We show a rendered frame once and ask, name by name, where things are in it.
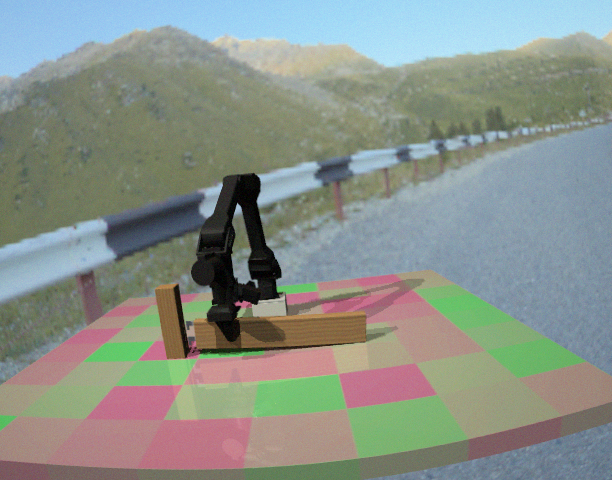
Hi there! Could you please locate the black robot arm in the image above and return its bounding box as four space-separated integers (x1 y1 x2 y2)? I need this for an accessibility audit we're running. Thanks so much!
191 173 282 305

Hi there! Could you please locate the brown wooden post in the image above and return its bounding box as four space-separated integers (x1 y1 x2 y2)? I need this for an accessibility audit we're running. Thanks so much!
154 284 189 359

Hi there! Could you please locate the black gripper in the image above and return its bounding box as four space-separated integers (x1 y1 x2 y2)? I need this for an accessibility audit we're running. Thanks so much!
207 274 241 341

